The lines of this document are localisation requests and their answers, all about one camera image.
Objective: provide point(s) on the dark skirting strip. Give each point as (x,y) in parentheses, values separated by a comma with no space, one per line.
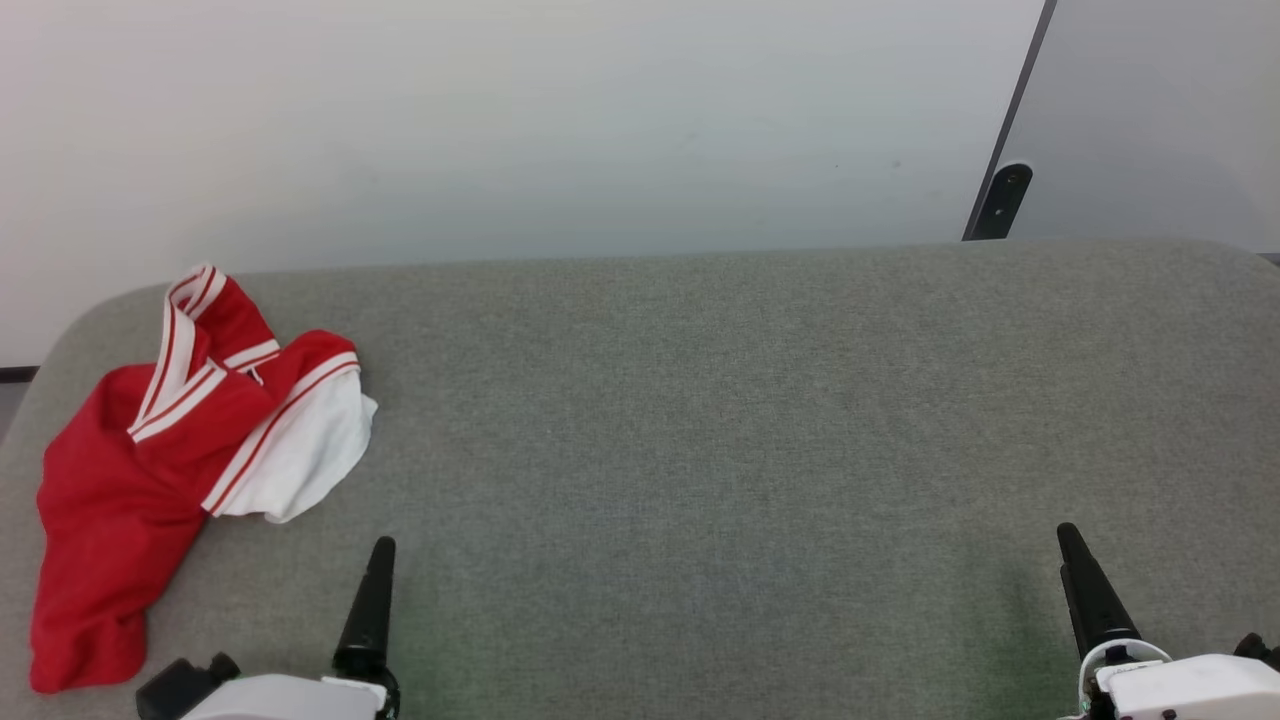
(15,374)

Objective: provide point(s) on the grey panel with dark edge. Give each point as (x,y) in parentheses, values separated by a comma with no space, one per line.
(1150,120)

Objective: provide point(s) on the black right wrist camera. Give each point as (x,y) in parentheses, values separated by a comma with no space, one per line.
(1256,648)

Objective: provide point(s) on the red and white jersey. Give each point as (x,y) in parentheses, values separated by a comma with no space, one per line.
(120,500)

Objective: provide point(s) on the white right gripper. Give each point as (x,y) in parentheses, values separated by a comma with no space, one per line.
(1190,692)

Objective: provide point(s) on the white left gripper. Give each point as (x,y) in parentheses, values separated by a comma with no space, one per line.
(290,700)

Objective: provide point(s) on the black oblong door bracket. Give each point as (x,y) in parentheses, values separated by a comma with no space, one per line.
(1003,200)

